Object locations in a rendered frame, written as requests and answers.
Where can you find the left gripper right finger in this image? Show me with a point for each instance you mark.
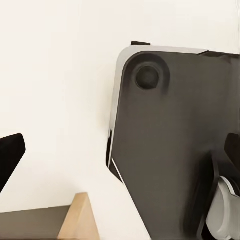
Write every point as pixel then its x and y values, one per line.
pixel 232 149

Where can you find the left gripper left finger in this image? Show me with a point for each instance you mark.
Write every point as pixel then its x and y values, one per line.
pixel 12 150

